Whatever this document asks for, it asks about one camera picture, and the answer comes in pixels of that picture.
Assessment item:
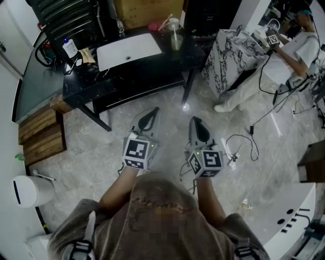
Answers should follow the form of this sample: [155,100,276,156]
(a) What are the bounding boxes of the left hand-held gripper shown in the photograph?
[122,106,161,170]

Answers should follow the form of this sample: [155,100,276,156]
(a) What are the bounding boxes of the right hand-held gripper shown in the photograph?
[183,116,224,179]

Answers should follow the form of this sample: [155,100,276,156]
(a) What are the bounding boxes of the green cup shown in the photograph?
[171,34,184,51]

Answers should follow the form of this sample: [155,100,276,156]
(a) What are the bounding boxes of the person's left forearm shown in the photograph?
[98,167,140,214]

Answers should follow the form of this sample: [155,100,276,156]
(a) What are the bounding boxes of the person's right forearm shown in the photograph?
[194,176,227,224]

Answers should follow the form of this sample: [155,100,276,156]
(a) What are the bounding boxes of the white power strip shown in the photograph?
[226,153,239,170]

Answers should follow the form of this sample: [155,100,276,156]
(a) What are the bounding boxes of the black vanity table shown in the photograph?
[62,29,207,133]

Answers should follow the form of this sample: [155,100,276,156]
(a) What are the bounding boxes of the white sink basin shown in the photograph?
[96,32,163,73]

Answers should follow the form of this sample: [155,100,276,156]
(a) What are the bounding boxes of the marble pattern cabinet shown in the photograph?
[201,25,274,99]

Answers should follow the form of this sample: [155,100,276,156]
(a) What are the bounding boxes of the person's brown shirt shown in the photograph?
[47,171,270,260]

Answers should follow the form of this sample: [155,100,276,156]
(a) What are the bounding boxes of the beige sachets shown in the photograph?
[79,48,97,64]

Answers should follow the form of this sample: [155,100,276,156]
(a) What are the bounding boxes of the chrome faucet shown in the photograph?
[115,17,126,39]

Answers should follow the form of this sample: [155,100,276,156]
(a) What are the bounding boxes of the white mug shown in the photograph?
[168,17,182,31]

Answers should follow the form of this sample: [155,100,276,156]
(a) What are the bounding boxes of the white pump soap bottle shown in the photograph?
[61,36,79,59]

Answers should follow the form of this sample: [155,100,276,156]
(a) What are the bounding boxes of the cardboard box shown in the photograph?
[113,0,185,30]

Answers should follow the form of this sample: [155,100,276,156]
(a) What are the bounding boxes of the dark grey panel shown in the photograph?
[13,38,64,123]

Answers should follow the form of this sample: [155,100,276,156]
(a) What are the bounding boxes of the dark brown furniture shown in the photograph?
[297,139,325,183]

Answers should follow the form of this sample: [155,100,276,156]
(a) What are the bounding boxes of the white desk with holes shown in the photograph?
[249,182,318,255]

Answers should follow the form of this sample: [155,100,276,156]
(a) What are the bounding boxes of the black cabinet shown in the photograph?
[183,0,242,37]

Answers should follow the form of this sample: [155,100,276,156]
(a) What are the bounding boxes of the black louvered panel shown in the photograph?
[37,0,103,66]

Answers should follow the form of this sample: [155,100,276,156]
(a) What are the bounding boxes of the white round bin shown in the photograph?
[11,175,55,209]

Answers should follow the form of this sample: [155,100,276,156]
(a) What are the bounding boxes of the black floor cable loop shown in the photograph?
[224,134,260,161]

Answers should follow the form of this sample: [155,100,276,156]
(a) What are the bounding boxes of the white brush handle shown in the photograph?
[32,169,57,182]

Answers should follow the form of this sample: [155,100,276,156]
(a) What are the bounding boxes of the grey shoulder strap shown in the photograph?
[232,237,258,260]
[64,210,96,260]

